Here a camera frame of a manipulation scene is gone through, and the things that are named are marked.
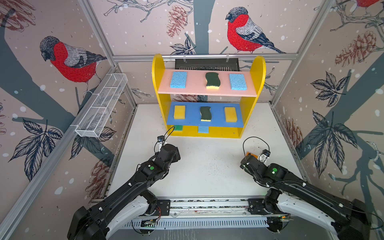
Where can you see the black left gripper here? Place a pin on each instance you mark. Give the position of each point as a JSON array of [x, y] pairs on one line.
[[177, 156]]

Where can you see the light blue sponge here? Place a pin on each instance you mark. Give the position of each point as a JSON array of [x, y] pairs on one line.
[[203, 129], [178, 80], [238, 82]]

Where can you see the yellow orange sponge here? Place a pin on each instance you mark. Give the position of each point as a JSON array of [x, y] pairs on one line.
[[231, 115]]

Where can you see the green yellow scouring sponge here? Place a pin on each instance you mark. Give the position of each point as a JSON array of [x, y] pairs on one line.
[[206, 115], [213, 81]]

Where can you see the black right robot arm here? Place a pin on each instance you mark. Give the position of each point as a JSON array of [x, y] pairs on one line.
[[289, 195]]

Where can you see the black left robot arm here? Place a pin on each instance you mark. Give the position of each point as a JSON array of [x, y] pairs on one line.
[[85, 227]]

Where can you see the yellow shelf unit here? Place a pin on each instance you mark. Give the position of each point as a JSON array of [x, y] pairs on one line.
[[195, 95]]

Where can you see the black perforated metal tray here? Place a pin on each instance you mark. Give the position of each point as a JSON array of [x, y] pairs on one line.
[[208, 64]]

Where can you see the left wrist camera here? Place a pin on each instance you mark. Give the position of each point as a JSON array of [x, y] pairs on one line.
[[161, 141]]

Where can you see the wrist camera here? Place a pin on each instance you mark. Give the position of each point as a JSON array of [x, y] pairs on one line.
[[161, 141], [265, 154]]

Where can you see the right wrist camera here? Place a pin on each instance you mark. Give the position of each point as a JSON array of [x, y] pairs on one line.
[[265, 154]]

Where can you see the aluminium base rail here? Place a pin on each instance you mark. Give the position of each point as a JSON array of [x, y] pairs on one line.
[[192, 207]]

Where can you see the white wire basket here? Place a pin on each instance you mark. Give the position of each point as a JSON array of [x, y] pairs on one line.
[[99, 112]]

